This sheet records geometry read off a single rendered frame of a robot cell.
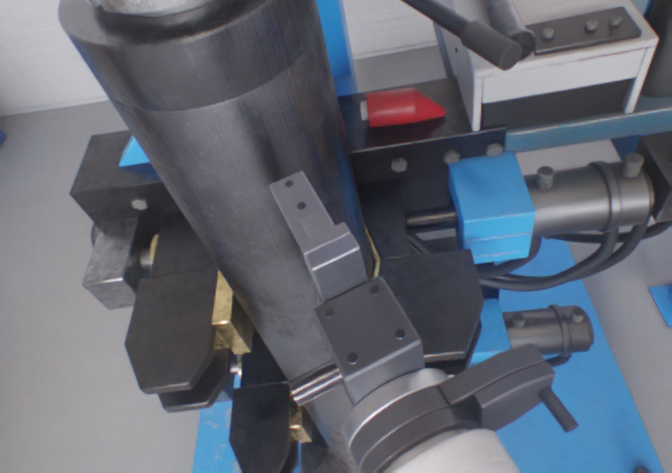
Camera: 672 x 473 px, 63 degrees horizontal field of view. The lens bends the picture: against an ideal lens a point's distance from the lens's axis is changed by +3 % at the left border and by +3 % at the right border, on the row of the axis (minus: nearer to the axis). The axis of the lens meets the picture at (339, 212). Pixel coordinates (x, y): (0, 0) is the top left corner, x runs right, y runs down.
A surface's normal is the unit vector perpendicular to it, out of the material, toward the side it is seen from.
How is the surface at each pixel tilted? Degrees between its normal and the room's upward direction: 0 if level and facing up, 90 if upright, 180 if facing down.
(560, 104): 90
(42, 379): 0
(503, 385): 0
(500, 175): 0
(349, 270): 90
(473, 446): 34
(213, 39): 90
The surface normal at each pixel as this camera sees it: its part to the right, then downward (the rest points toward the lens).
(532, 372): 0.19, -0.74
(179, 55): 0.14, 0.75
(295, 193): -0.17, -0.62
